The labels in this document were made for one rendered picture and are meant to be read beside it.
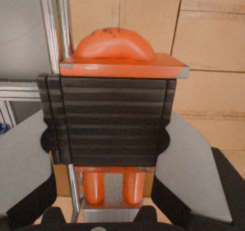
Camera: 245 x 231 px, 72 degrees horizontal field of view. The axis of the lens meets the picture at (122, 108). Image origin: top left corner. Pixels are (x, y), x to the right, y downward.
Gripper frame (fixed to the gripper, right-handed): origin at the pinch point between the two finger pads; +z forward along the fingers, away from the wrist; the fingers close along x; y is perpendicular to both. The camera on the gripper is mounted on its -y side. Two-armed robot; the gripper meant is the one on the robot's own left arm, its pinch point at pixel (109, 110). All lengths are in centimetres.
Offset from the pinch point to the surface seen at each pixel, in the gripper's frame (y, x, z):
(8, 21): -4, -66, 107
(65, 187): 29.0, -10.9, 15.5
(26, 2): -15, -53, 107
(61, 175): 29.0, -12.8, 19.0
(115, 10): -9, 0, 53
